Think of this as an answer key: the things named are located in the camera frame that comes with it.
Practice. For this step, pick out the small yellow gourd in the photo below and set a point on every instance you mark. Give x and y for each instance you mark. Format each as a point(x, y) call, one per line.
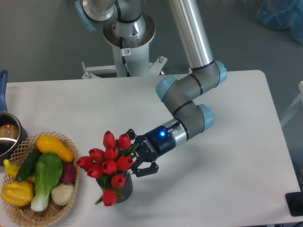
point(12, 171)

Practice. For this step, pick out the white garlic bulb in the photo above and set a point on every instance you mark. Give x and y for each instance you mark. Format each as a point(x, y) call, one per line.
point(62, 194)

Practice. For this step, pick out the blue handled saucepan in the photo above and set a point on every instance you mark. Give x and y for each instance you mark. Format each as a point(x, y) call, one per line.
point(12, 133)

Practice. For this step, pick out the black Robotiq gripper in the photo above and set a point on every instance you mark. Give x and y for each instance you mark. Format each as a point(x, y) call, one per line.
point(151, 146)

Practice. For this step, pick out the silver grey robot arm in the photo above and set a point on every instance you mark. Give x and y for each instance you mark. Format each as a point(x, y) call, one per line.
point(177, 95)

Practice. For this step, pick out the dark green cucumber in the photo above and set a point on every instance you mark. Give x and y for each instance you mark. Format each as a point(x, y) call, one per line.
point(27, 168)

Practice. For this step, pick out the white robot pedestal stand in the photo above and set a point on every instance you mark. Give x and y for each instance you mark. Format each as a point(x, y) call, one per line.
point(130, 43)

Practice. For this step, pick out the purple red radish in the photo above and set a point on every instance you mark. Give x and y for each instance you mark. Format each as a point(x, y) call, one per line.
point(69, 173)

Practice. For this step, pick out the dark grey ribbed vase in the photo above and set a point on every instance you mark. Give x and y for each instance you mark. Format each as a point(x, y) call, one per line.
point(122, 193)

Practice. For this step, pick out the yellow squash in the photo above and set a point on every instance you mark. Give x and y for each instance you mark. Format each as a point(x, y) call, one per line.
point(47, 144)

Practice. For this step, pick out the yellow bell pepper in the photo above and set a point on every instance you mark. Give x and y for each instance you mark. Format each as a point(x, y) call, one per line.
point(17, 193)

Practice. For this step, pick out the white frame at right edge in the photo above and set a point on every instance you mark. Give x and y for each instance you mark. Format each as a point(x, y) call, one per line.
point(293, 108)

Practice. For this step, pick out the red tulip bouquet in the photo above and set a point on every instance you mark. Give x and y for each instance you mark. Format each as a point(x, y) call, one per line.
point(117, 157)

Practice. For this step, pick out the black device at table edge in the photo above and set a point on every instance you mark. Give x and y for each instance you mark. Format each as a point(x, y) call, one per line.
point(295, 203)

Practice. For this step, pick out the woven wicker basket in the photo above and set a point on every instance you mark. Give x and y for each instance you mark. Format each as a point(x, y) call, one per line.
point(24, 216)

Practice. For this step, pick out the green bok choy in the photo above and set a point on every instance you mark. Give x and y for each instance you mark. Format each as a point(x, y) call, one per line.
point(48, 172)

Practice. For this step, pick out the blue plastic bag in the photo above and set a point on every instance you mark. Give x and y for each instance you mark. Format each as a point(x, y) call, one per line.
point(283, 15)

